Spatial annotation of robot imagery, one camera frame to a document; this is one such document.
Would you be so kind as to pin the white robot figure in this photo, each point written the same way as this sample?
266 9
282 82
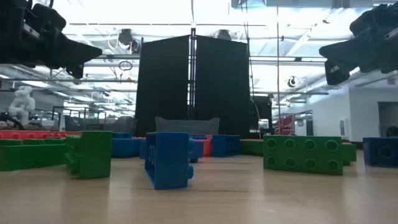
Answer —
21 104

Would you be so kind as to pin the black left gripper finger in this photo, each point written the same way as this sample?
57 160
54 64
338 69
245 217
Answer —
76 71
77 51

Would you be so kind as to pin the thin vertical metal pole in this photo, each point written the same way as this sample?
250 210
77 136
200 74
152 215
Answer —
278 77

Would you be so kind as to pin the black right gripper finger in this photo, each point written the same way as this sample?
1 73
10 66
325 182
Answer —
345 49
337 73

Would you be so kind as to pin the blue 2x4 toy brick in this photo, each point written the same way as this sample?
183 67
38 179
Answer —
126 147
169 158
226 145

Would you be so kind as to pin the blue 2x2 toy brick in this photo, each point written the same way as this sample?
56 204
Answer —
142 149
196 149
381 152

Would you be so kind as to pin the green 2x2 toy brick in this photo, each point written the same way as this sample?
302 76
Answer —
349 152

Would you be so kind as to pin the grey translucent plastic bin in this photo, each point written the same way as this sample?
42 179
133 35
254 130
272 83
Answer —
186 126
121 124

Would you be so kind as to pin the green 2x4 toy brick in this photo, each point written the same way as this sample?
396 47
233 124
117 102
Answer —
31 157
303 154
93 155
252 147

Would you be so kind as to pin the red rack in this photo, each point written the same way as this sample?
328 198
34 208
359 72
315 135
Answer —
287 123

